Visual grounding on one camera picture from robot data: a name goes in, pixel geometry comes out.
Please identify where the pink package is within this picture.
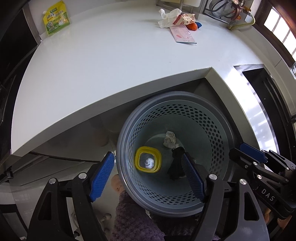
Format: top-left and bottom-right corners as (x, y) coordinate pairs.
(170, 25), (197, 44)

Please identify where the orange tangerine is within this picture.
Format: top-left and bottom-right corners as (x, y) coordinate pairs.
(186, 22), (198, 31)

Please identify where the grey perforated trash bin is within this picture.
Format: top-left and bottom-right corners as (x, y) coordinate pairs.
(116, 91), (235, 217)

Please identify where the black kitchen sink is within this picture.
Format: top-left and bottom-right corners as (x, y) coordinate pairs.
(234, 64), (295, 162)

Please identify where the black object in bin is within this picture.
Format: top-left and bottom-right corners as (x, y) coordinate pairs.
(168, 147), (185, 180)

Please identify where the grey crumpled paper ball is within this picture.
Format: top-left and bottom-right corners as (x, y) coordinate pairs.
(163, 131), (179, 149)

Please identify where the purple fuzzy sleeve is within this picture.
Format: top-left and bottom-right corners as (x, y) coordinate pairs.
(110, 191), (165, 241)

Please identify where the yellow green spout pouch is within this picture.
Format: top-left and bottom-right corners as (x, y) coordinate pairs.
(43, 1), (70, 36)

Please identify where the yellow gas hose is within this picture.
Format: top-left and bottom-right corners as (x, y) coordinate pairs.
(227, 7), (256, 31)

